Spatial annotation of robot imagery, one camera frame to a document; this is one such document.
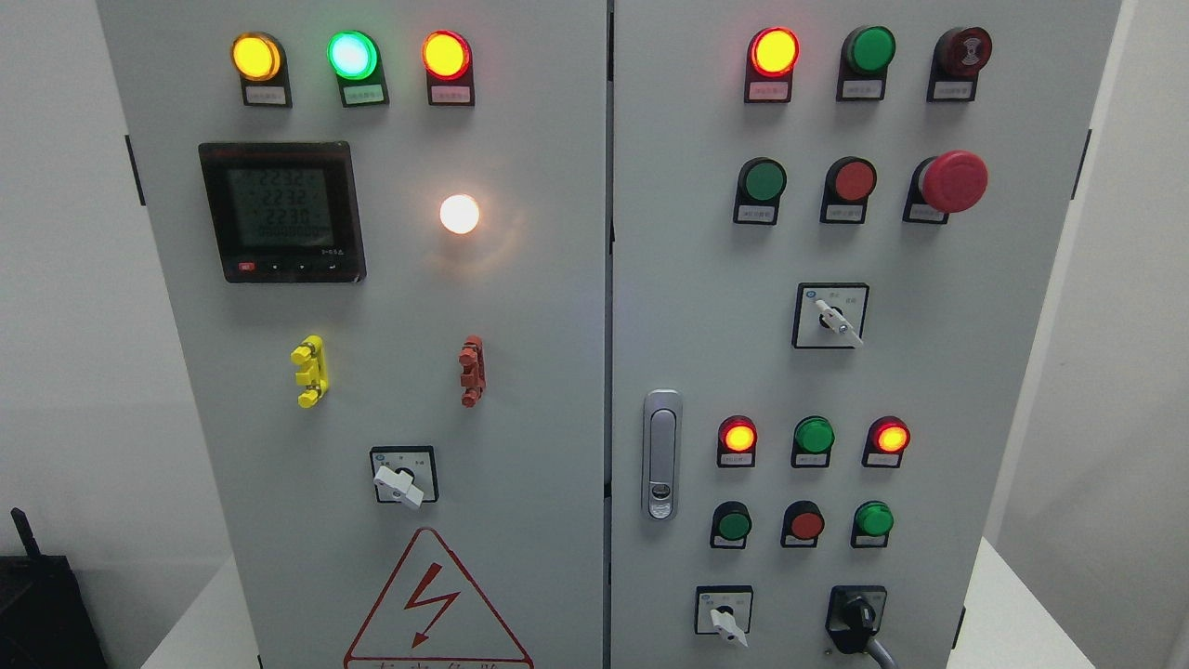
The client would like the black rotary knob switch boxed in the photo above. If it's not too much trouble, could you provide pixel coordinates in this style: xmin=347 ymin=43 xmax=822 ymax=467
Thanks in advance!
xmin=825 ymin=585 xmax=887 ymax=655

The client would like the red lit indicator lower left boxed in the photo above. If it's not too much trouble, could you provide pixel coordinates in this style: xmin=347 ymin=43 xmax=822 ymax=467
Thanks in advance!
xmin=716 ymin=414 xmax=759 ymax=467

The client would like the red lit indicator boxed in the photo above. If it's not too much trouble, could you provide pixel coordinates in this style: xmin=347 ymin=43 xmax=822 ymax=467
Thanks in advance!
xmin=716 ymin=414 xmax=759 ymax=467
xmin=744 ymin=26 xmax=800 ymax=103

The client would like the white lit indicator light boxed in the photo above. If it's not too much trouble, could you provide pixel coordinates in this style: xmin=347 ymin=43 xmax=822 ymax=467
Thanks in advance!
xmin=438 ymin=193 xmax=482 ymax=234

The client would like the green push button upper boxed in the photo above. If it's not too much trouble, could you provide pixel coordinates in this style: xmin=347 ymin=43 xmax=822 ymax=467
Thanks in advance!
xmin=732 ymin=157 xmax=789 ymax=226

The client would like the green push button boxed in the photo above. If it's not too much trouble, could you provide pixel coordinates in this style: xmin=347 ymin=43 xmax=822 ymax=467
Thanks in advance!
xmin=709 ymin=500 xmax=754 ymax=550
xmin=732 ymin=157 xmax=789 ymax=226

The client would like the green push button lower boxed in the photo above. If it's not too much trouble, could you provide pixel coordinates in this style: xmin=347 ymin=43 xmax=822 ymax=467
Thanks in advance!
xmin=709 ymin=500 xmax=754 ymax=550

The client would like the grey electrical cabinet left door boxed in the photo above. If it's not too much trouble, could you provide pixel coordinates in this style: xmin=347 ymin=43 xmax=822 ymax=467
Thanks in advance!
xmin=97 ymin=1 xmax=608 ymax=668

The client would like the grey electrical cabinet door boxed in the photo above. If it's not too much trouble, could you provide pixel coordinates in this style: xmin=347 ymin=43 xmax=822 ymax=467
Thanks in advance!
xmin=608 ymin=1 xmax=1121 ymax=668
xmin=97 ymin=1 xmax=608 ymax=668

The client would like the green indicator lower middle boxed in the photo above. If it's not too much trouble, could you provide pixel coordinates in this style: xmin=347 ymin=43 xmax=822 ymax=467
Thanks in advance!
xmin=789 ymin=415 xmax=836 ymax=467

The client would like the grey electrical cabinet right door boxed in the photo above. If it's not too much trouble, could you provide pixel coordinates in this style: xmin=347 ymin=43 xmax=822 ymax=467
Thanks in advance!
xmin=608 ymin=1 xmax=1121 ymax=668

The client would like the red push button lower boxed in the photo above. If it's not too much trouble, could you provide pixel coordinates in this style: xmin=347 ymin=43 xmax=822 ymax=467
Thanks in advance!
xmin=780 ymin=500 xmax=825 ymax=549

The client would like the red push button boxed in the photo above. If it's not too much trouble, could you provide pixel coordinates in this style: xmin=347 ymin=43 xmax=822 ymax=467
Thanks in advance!
xmin=819 ymin=156 xmax=877 ymax=225
xmin=780 ymin=500 xmax=825 ymax=549

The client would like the red push button upper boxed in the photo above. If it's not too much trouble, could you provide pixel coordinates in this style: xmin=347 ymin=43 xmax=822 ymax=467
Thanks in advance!
xmin=819 ymin=156 xmax=877 ymax=225

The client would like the red indicator lower right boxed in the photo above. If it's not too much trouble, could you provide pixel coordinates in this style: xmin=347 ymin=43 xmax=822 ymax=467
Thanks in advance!
xmin=861 ymin=415 xmax=910 ymax=467

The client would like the red lit indicator left door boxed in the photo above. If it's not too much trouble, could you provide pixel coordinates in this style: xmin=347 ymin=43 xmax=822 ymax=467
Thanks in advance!
xmin=422 ymin=30 xmax=474 ymax=106

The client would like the red high voltage warning sticker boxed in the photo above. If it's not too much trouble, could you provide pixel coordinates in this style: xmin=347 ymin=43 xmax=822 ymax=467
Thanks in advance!
xmin=342 ymin=528 xmax=534 ymax=668

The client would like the red lit indicator top right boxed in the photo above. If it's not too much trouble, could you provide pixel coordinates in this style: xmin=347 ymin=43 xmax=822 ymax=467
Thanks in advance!
xmin=744 ymin=26 xmax=800 ymax=103

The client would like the green illuminated button lower right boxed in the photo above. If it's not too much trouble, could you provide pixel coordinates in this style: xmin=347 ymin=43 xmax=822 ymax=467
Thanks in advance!
xmin=850 ymin=500 xmax=895 ymax=549

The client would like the black digital power meter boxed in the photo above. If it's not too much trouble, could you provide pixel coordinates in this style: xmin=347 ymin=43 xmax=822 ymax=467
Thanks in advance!
xmin=199 ymin=141 xmax=366 ymax=283

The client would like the green lit indicator light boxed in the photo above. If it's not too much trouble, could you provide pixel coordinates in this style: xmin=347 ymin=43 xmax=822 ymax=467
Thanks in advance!
xmin=326 ymin=30 xmax=389 ymax=109

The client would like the green indicator top right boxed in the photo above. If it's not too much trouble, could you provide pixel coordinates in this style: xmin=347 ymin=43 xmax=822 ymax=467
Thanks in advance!
xmin=836 ymin=25 xmax=897 ymax=102

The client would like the red emergency stop mushroom button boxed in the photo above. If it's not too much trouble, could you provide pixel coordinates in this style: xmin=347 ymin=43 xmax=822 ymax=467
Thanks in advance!
xmin=902 ymin=150 xmax=988 ymax=225

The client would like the yellow indicator light top left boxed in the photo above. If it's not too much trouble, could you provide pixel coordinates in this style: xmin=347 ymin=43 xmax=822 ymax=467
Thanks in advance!
xmin=229 ymin=33 xmax=292 ymax=109

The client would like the dark red buzzer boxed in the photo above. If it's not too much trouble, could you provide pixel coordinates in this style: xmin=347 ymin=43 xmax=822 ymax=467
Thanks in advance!
xmin=926 ymin=26 xmax=993 ymax=103

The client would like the black box with antenna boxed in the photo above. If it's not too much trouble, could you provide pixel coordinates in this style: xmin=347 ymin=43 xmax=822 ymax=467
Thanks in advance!
xmin=1 ymin=507 xmax=107 ymax=668

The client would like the silver door latch handle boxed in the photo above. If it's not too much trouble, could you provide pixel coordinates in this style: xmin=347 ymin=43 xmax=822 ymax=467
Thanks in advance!
xmin=642 ymin=389 xmax=682 ymax=520

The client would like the white selector switch left door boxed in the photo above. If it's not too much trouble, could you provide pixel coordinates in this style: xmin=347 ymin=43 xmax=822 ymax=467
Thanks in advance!
xmin=369 ymin=444 xmax=440 ymax=509

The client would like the white selector switch upper right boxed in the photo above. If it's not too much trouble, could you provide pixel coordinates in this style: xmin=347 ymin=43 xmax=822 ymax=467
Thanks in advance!
xmin=791 ymin=282 xmax=869 ymax=348

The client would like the white selector switch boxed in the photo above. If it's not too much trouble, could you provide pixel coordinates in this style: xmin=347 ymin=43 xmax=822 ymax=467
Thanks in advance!
xmin=791 ymin=282 xmax=869 ymax=348
xmin=696 ymin=585 xmax=754 ymax=648

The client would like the white selector switch bottom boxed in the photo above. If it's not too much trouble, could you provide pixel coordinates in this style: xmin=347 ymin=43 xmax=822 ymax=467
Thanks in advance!
xmin=696 ymin=585 xmax=754 ymax=648

